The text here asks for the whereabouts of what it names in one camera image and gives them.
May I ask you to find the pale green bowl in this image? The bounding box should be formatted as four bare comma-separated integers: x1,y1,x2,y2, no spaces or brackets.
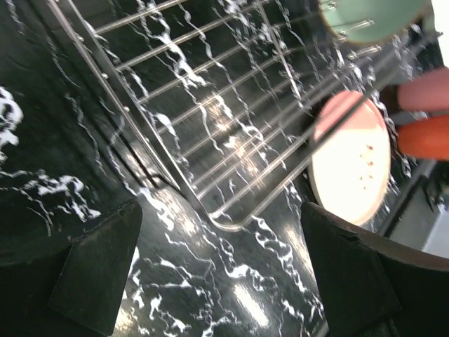
318,0,431,45

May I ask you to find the chrome wire dish rack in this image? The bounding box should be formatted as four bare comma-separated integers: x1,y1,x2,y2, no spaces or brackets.
43,1,436,232

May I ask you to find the orange mug white inside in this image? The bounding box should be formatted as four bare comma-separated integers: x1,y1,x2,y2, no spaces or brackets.
397,114,448,161

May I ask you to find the pink cup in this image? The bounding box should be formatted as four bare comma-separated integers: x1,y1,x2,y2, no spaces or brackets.
398,67,448,112

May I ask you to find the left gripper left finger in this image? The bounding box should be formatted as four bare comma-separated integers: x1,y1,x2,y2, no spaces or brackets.
1,200,142,336

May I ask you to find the black marble pattern mat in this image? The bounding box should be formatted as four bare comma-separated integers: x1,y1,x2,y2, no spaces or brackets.
1,1,445,336

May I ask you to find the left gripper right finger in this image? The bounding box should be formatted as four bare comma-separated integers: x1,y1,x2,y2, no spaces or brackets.
301,201,448,336

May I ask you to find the pink cream floral plate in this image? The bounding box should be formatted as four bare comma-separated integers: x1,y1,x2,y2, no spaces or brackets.
308,99,391,226

